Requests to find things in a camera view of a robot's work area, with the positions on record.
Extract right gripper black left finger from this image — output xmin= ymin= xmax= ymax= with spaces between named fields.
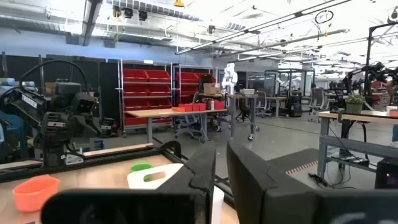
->
xmin=40 ymin=147 xmax=217 ymax=224

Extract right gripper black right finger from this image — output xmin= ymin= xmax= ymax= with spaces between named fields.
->
xmin=226 ymin=139 xmax=398 ymax=224

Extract lime green measuring cup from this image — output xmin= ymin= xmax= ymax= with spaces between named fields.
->
xmin=129 ymin=161 xmax=155 ymax=182

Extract orange measuring cup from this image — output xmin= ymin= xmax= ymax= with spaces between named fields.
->
xmin=12 ymin=174 xmax=60 ymax=213

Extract wide shelf with red bins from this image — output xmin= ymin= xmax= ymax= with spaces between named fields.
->
xmin=118 ymin=59 xmax=174 ymax=133

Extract long wooden workbench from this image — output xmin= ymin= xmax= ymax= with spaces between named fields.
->
xmin=124 ymin=108 xmax=228 ymax=144

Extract small rolling stand table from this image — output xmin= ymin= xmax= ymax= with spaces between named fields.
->
xmin=228 ymin=93 xmax=261 ymax=141

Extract red bins on workbench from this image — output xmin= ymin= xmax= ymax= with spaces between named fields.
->
xmin=171 ymin=100 xmax=225 ymax=113

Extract narrow shelf with red bins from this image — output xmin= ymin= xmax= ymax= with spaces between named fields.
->
xmin=172 ymin=63 xmax=218 ymax=106

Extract grey-legged wooden table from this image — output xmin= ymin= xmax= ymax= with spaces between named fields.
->
xmin=317 ymin=110 xmax=398 ymax=180

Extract grey office chair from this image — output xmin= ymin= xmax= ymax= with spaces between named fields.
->
xmin=308 ymin=87 xmax=326 ymax=121

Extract cardboard box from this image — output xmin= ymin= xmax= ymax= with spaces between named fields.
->
xmin=203 ymin=82 xmax=222 ymax=95

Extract black computer box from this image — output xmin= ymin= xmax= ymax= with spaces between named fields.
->
xmin=374 ymin=156 xmax=398 ymax=190

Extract white humanoid robot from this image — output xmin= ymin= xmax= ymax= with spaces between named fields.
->
xmin=221 ymin=62 xmax=239 ymax=95

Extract potted green plant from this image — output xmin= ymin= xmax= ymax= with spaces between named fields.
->
xmin=344 ymin=93 xmax=367 ymax=114

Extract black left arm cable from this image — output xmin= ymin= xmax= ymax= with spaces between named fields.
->
xmin=18 ymin=58 xmax=90 ymax=94

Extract black table edge rail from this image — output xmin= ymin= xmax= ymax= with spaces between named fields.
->
xmin=0 ymin=140 xmax=237 ymax=206

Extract glass enclosure black frame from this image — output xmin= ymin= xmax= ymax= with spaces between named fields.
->
xmin=264 ymin=68 xmax=315 ymax=108

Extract black rig frame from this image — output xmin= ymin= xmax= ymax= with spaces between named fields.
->
xmin=364 ymin=21 xmax=398 ymax=97

